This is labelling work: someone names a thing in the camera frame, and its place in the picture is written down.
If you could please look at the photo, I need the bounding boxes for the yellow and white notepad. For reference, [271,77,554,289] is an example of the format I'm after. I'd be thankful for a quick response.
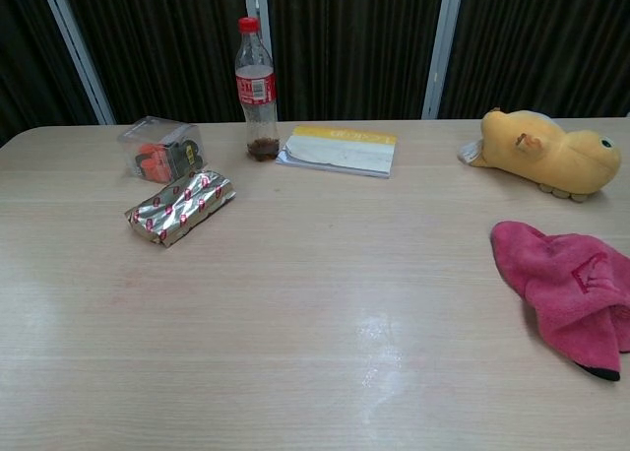
[275,124,399,180]

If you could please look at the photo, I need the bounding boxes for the pink microfibre cloth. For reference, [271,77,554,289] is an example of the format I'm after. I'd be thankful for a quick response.
[490,220,630,383]

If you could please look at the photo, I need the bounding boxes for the cola bottle with red cap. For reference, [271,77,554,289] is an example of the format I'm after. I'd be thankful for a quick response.
[233,16,281,164]

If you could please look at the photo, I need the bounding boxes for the silver foil snack packet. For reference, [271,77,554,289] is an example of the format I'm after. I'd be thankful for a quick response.
[124,169,237,249]

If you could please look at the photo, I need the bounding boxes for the yellow plush toy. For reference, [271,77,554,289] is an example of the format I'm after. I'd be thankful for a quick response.
[458,106,623,205]

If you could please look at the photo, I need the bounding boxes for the black pleated curtain panel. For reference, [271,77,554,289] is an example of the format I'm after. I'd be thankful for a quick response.
[0,0,99,146]
[265,0,447,123]
[58,0,258,125]
[437,0,630,120]

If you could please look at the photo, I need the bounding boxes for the clear plastic box orange items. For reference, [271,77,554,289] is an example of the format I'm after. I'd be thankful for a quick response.
[116,116,207,184]

